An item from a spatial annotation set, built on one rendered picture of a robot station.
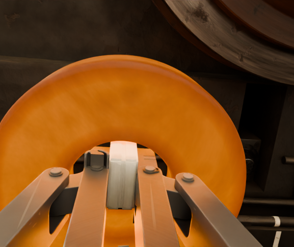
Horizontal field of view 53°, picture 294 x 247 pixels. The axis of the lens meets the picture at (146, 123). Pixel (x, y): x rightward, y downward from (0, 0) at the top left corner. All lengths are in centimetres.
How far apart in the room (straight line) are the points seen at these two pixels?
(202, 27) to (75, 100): 19
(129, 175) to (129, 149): 2
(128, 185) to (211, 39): 20
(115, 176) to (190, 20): 20
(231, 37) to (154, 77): 18
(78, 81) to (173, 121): 6
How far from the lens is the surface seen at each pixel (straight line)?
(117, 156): 15
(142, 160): 17
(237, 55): 33
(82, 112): 16
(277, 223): 42
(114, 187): 16
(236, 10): 31
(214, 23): 32
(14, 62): 43
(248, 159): 49
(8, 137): 18
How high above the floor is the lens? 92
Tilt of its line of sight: 16 degrees down
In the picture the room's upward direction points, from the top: 5 degrees clockwise
